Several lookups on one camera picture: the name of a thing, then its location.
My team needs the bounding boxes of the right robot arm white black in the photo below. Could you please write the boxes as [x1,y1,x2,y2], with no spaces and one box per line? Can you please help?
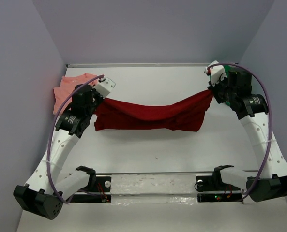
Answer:
[205,64,287,202]

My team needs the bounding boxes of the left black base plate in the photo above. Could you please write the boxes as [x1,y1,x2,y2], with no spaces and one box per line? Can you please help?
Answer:
[70,175,112,203]

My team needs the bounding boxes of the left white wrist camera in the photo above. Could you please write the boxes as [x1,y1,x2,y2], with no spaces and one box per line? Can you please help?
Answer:
[93,77,116,98]

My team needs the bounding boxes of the dark red t shirt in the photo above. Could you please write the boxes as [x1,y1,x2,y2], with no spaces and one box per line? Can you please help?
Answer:
[94,90,213,132]

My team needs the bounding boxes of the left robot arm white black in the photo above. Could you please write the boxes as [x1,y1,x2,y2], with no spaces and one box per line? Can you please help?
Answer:
[13,85,103,220]

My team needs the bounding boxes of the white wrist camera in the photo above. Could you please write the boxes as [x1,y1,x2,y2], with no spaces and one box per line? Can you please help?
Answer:
[204,60,227,89]
[93,77,116,98]

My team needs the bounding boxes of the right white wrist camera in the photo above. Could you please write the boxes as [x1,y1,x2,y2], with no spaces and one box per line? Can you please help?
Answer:
[204,60,227,89]

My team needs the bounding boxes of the crumpled green t shirt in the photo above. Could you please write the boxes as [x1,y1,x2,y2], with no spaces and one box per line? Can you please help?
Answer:
[222,65,234,107]

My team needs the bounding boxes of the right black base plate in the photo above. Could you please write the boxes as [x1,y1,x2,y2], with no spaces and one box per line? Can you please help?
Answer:
[194,174,243,203]

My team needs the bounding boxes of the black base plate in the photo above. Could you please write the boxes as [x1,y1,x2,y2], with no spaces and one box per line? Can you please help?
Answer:
[194,174,243,203]
[70,175,112,203]

